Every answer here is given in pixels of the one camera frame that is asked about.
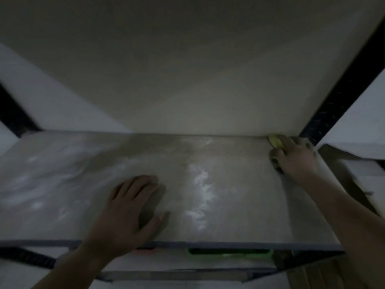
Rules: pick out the brown cardboard box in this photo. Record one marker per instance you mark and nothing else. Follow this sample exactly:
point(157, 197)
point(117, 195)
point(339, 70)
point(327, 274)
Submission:
point(318, 273)

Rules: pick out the person's left forearm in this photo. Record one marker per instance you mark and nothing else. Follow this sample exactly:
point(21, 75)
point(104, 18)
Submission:
point(67, 269)

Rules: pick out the grey lower shelf board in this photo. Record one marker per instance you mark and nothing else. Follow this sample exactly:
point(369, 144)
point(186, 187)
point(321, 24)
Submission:
point(186, 275)

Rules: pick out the person's left hand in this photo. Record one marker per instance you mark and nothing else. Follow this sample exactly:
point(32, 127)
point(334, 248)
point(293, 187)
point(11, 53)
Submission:
point(123, 219)

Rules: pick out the green plastic item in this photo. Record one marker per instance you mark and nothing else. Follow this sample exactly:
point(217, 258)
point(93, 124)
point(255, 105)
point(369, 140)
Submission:
point(230, 252)

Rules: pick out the black perforated shelf post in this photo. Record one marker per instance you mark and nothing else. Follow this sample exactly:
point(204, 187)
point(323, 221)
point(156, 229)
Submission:
point(340, 96)
point(13, 115)

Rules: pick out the person's right thumb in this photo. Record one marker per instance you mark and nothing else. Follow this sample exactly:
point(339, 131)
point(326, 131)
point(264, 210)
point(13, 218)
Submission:
point(277, 159)

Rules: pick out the person's right hand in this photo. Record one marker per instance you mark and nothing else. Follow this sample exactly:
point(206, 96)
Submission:
point(296, 158)

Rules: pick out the black perforated shelf brace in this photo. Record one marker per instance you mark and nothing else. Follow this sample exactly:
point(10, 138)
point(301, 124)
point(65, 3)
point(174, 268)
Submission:
point(27, 257)

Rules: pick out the yellow sponge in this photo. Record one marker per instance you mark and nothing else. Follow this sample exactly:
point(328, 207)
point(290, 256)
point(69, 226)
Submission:
point(276, 142)

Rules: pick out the grey shelf board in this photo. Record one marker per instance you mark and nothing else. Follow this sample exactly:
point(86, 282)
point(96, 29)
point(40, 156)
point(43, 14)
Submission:
point(186, 275)
point(210, 183)

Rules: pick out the person's left thumb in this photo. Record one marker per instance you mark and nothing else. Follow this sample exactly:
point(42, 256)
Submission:
point(157, 223)

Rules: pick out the person's right forearm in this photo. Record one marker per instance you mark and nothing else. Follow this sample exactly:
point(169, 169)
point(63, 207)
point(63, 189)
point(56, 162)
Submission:
point(346, 213)

